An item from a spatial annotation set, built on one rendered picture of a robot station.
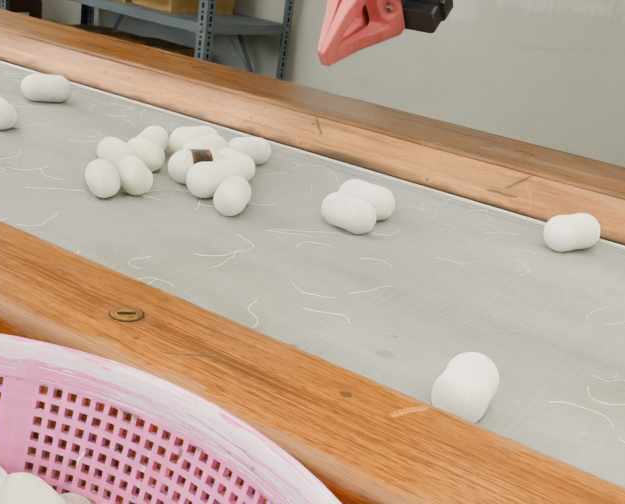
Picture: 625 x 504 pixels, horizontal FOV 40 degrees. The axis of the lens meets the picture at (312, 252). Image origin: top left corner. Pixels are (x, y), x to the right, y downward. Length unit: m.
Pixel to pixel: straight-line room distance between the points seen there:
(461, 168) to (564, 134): 2.05
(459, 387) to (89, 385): 0.12
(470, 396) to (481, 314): 0.11
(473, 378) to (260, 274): 0.14
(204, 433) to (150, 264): 0.18
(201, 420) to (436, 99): 2.60
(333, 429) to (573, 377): 0.15
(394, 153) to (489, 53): 2.12
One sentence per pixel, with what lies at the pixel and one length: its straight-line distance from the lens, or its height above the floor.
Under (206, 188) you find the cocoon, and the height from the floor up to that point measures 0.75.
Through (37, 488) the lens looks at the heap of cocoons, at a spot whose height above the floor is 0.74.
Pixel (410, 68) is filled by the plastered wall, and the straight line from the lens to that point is 2.86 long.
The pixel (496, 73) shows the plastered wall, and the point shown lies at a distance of 2.71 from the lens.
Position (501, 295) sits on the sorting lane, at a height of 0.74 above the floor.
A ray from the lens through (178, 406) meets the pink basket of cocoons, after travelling 0.24.
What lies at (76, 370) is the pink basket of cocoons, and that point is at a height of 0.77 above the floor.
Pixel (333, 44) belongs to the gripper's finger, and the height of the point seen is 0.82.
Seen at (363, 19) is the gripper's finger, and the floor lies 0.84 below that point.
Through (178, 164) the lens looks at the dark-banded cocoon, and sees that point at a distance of 0.52.
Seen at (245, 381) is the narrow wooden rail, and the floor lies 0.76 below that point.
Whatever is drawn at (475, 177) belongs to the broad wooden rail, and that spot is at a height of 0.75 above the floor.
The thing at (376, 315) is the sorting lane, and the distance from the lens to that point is 0.38.
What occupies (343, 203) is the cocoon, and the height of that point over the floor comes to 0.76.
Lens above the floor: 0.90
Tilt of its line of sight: 21 degrees down
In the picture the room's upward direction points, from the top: 8 degrees clockwise
